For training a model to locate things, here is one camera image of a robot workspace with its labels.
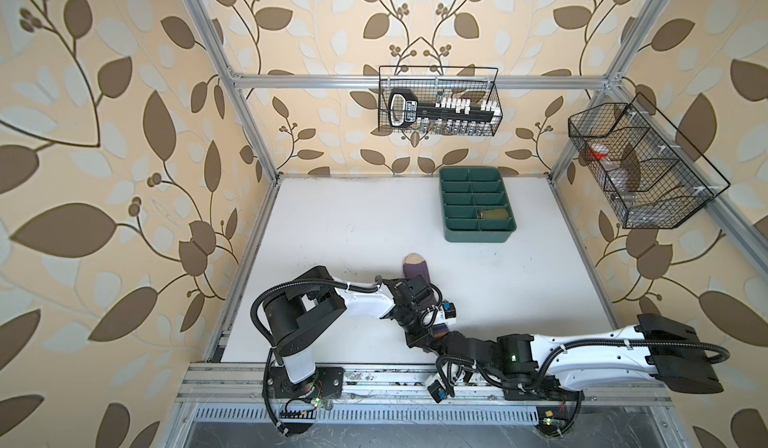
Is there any right black wire basket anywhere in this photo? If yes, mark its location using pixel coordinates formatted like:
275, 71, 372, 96
568, 92, 731, 229

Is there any green plastic divided tray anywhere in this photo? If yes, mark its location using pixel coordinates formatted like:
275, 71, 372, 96
439, 166, 517, 243

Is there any red capped clear container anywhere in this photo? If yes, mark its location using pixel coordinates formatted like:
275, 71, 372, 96
585, 142, 615, 169

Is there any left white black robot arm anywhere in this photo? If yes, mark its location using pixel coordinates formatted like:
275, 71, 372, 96
250, 266, 456, 437

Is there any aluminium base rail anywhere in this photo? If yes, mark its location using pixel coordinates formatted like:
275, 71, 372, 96
176, 363, 673, 407

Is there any purple striped sock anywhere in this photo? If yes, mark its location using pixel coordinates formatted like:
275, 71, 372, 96
402, 253, 431, 282

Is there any green striped sock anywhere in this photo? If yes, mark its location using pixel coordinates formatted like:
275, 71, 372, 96
477, 207, 512, 220

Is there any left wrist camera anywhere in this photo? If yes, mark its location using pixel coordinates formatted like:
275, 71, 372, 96
436, 301, 457, 325

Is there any back black wire basket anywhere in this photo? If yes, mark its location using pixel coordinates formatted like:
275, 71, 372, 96
377, 64, 503, 137

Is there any black wire basket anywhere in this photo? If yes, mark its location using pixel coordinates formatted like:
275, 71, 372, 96
568, 92, 731, 229
377, 64, 503, 137

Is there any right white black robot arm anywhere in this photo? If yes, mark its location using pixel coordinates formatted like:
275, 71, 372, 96
427, 314, 730, 438

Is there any black socket set holder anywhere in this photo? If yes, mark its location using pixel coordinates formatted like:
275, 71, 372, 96
382, 88, 503, 130

